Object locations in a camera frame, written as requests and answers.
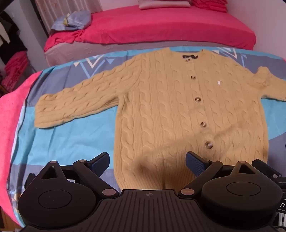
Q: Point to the pink blanket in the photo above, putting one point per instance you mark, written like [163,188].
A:
[9,133]

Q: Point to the crumpled blue cloth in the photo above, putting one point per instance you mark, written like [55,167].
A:
[71,21]

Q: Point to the stack of red folded cloths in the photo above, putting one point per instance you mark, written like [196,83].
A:
[210,5]

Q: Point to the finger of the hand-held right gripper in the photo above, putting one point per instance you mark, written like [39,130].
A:
[265,167]

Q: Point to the pink pillow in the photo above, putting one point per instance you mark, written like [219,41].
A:
[163,4]

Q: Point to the dark hanging clothes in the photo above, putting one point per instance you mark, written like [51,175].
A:
[11,35]

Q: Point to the blue patterned bed sheet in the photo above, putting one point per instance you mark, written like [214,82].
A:
[67,138]

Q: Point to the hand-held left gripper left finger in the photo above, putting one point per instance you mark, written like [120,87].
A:
[99,163]

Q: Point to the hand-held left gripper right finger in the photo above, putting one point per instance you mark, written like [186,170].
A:
[196,165]

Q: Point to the pile of red clothes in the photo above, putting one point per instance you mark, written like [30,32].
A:
[16,71]

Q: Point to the grey mattress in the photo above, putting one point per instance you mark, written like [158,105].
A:
[89,50]

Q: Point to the pink patterned curtain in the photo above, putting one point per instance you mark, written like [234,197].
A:
[51,10]

